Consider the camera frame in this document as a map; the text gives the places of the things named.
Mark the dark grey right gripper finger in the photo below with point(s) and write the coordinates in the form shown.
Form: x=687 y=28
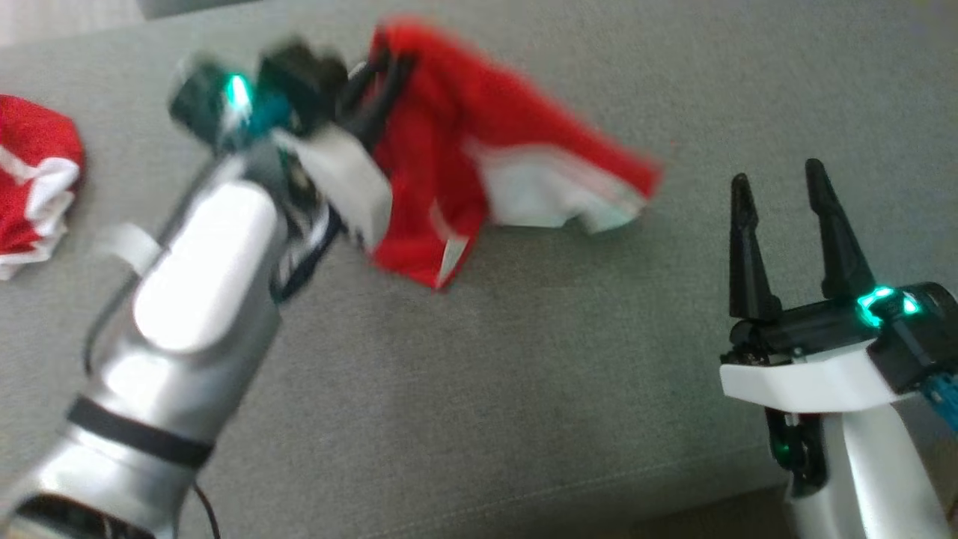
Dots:
x=842 y=254
x=748 y=269

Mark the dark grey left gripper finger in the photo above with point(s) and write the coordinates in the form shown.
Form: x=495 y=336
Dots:
x=385 y=105
x=370 y=66

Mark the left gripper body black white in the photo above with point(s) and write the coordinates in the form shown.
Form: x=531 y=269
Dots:
x=340 y=180

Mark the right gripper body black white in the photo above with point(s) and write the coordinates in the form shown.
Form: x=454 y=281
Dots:
x=808 y=374

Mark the red white numbered jersey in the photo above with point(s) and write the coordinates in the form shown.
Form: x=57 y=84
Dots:
x=464 y=120

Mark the red white striped shorts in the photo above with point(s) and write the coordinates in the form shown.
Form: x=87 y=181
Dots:
x=30 y=142

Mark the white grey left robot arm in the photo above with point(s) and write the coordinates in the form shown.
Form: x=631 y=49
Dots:
x=202 y=262

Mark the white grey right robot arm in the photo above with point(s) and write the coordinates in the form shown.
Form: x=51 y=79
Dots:
x=876 y=479

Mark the large grey sofa seat cushion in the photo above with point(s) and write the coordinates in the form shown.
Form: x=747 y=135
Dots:
x=561 y=359

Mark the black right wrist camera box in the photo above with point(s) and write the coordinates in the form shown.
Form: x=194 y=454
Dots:
x=917 y=337

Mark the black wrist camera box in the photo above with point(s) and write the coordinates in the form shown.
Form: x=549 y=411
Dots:
x=202 y=105
x=917 y=337

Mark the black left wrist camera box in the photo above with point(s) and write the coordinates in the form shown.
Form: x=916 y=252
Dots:
x=202 y=105

